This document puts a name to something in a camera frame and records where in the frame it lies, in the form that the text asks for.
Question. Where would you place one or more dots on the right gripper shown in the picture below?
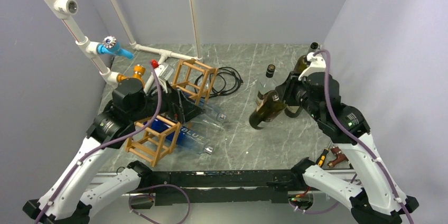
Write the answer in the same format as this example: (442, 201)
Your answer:
(287, 89)

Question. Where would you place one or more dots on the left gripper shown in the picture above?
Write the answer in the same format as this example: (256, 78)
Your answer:
(175, 99)

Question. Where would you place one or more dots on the tall blue square bottle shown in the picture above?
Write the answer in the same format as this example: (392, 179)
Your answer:
(209, 109)

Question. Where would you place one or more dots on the clear liquor bottle black cap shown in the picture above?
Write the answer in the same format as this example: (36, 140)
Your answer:
(265, 83)

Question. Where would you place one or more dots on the dark wine bottle front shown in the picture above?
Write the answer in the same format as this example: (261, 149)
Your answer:
(270, 107)

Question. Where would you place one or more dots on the dark wine bottle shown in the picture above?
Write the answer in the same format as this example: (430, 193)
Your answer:
(270, 107)
(293, 111)

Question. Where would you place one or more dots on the wooden wine rack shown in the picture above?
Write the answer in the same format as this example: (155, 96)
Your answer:
(187, 90)

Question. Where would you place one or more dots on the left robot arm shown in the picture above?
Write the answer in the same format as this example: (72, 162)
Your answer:
(70, 200)

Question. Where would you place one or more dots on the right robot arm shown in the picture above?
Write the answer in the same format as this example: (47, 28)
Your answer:
(378, 199)

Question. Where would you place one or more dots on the dark wine bottle right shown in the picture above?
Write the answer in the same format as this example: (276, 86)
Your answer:
(293, 111)

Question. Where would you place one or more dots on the green wine bottle rear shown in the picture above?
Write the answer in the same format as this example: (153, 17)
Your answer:
(302, 62)

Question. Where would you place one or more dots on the orange plastic faucet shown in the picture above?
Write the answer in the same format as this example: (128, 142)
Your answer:
(138, 72)

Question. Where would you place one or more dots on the yellow black screwdriver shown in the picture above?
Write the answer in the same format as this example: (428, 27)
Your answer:
(320, 161)

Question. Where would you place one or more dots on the brown faucet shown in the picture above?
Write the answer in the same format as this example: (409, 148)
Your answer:
(339, 157)

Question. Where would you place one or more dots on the blue plastic faucet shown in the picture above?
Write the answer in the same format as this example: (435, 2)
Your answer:
(110, 45)

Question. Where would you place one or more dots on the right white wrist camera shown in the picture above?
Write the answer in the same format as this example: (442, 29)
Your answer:
(316, 63)

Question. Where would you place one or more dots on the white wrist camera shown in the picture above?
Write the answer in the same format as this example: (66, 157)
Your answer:
(316, 63)
(163, 70)

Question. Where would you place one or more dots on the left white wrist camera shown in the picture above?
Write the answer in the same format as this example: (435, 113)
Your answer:
(163, 70)

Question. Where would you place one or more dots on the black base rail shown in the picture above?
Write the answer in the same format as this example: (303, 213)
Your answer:
(170, 187)

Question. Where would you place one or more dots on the white PVC pipe frame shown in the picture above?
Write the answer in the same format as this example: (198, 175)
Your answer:
(66, 9)

